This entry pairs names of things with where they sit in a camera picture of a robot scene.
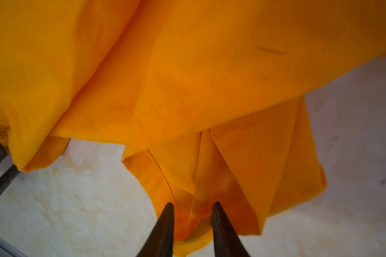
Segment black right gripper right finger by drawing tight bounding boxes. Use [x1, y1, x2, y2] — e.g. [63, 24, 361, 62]
[212, 202, 250, 257]

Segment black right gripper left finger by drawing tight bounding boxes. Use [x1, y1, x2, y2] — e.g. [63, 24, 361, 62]
[136, 203, 175, 257]

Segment orange shorts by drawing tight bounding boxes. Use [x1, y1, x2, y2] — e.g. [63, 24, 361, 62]
[0, 1, 386, 257]

